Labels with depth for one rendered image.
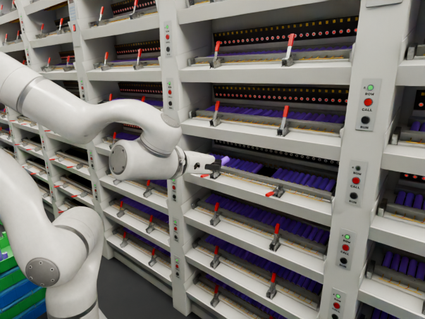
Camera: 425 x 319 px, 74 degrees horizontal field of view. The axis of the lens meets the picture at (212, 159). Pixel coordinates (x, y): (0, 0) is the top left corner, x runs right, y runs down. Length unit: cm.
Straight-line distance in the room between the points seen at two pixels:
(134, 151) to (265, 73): 48
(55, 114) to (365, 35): 70
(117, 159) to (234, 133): 47
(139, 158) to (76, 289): 39
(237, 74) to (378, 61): 40
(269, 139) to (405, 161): 35
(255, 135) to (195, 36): 49
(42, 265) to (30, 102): 33
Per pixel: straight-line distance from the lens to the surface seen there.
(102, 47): 174
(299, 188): 94
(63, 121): 63
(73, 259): 71
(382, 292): 98
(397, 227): 88
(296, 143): 86
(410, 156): 79
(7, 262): 157
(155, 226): 155
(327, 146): 82
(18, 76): 68
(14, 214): 74
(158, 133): 57
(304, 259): 101
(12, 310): 170
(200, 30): 121
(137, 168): 58
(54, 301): 84
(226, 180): 105
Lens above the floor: 113
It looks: 16 degrees down
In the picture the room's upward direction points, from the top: straight up
